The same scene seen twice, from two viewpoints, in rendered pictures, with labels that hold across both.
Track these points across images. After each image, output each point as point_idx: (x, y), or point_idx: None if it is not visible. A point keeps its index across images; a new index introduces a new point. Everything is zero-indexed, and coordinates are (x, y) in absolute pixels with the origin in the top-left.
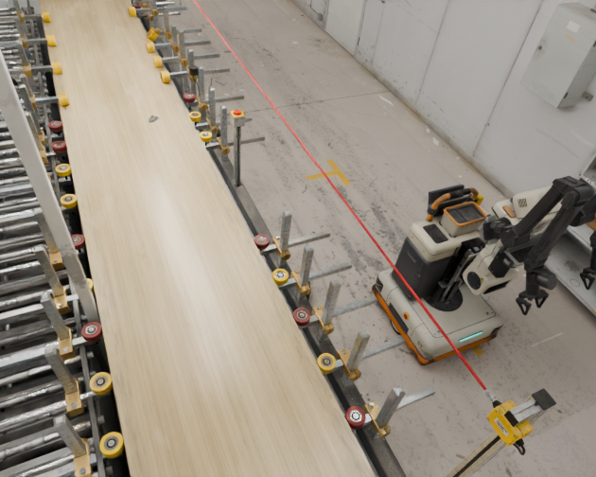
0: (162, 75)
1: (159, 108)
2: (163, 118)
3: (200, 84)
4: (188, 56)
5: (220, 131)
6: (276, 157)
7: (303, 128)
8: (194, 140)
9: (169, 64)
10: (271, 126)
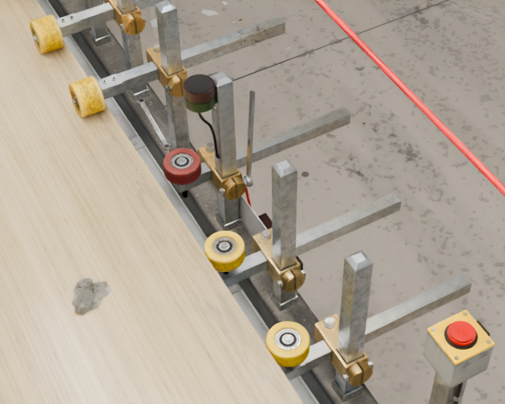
0: (78, 98)
1: (97, 236)
2: (122, 285)
3: (221, 129)
4: (161, 26)
5: (341, 321)
6: (409, 213)
7: (454, 92)
8: (256, 375)
9: (66, 2)
10: (364, 101)
